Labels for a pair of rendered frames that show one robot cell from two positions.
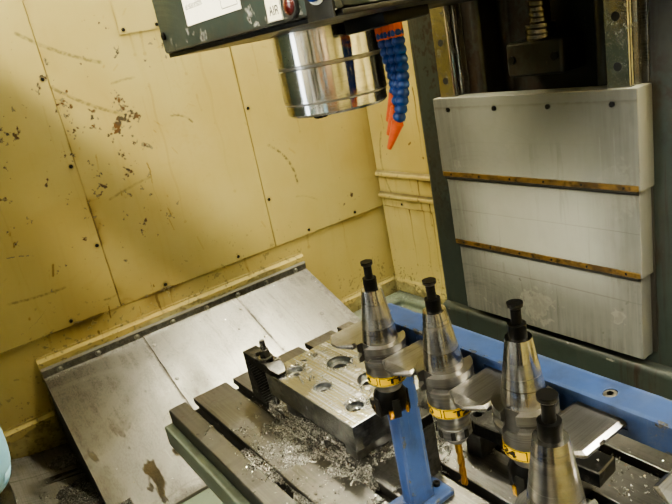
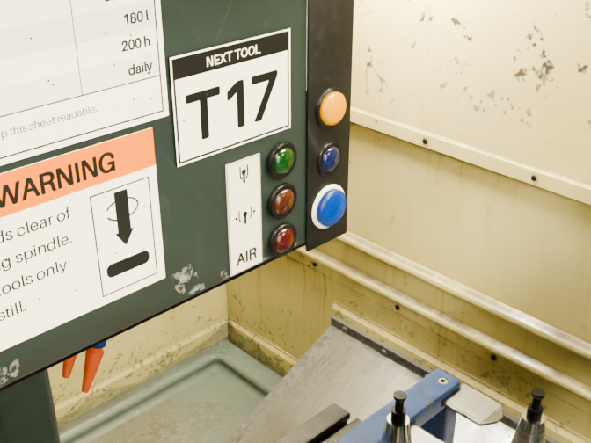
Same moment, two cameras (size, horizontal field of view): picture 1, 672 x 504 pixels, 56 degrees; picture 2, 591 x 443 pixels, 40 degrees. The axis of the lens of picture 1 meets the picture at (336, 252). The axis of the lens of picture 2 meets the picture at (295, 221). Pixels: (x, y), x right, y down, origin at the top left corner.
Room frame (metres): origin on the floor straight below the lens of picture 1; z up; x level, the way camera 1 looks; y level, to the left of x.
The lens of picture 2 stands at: (0.78, 0.51, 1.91)
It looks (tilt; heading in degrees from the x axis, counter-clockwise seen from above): 28 degrees down; 258
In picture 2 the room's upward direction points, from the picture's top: straight up
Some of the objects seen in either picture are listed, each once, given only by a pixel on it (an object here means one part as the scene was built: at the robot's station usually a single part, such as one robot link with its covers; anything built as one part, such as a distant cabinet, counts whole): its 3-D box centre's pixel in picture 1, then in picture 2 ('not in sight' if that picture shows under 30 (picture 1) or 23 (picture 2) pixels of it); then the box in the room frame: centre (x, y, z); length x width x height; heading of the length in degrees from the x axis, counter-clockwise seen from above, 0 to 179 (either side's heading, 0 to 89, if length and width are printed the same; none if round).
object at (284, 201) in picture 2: not in sight; (283, 201); (0.68, 0.00, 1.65); 0.02 x 0.01 x 0.02; 32
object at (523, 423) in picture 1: (525, 409); not in sight; (0.52, -0.15, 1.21); 0.06 x 0.06 x 0.03
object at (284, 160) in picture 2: not in sight; (282, 160); (0.68, 0.00, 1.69); 0.02 x 0.01 x 0.02; 32
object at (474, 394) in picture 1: (482, 391); not in sight; (0.57, -0.12, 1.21); 0.07 x 0.05 x 0.01; 122
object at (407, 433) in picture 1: (405, 420); not in sight; (0.78, -0.05, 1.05); 0.10 x 0.05 x 0.30; 122
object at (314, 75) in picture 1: (330, 68); not in sight; (1.00, -0.05, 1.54); 0.16 x 0.16 x 0.12
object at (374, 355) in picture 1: (381, 346); not in sight; (0.71, -0.03, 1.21); 0.06 x 0.06 x 0.03
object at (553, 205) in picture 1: (537, 217); not in sight; (1.23, -0.42, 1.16); 0.48 x 0.05 x 0.51; 32
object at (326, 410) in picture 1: (356, 381); not in sight; (1.06, 0.01, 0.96); 0.29 x 0.23 x 0.05; 32
